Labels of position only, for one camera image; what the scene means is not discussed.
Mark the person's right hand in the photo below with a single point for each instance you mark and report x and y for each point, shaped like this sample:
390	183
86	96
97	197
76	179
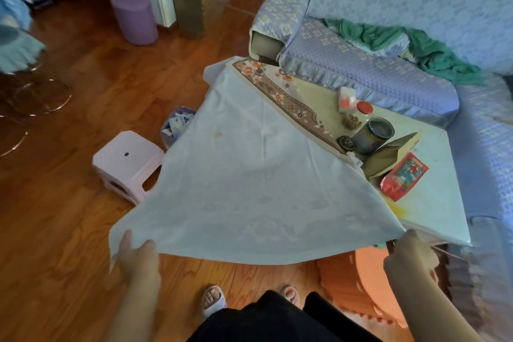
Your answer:
409	257

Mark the person's left hand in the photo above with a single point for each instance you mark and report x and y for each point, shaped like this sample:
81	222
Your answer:
138	263

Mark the red lid glass jar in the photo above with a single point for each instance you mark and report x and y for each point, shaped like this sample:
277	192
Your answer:
364	107

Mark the white red tissue pack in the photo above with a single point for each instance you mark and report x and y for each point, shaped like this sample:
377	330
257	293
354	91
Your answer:
345	99

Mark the person's right forearm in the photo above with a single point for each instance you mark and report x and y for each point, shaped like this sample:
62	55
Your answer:
437	313

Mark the person's left forearm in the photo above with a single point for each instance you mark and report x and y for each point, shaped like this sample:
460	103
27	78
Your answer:
134	317

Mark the person's black trousers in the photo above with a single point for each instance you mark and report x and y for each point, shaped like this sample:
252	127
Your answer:
280	321

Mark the cream marble table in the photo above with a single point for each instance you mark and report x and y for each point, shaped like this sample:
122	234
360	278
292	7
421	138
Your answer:
433	185

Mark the red snack packet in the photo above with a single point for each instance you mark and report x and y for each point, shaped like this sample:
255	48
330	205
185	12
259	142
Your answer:
405	177

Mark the white slipper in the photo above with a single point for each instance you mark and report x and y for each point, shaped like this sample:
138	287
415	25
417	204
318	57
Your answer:
212	301
289	295

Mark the brown paper tea bag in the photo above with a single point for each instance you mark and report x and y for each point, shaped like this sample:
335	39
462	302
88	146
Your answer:
384	157

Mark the pink plastic stool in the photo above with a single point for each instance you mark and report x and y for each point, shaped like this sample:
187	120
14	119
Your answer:
124	157

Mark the grey open canister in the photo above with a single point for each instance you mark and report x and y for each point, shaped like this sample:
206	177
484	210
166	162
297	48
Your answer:
366	141

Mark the dark patterned canister lid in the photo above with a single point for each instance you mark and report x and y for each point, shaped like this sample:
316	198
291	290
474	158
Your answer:
344	143

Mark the small bin with lavender bag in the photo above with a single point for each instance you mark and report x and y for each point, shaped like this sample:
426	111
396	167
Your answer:
176	125

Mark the purple quilted sofa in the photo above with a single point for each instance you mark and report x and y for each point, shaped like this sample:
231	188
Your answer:
380	65

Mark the green blanket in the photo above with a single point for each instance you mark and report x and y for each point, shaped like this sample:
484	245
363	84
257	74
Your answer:
433	57

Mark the purple cylindrical stool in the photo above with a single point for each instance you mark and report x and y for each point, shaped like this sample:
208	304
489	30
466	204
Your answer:
134	17

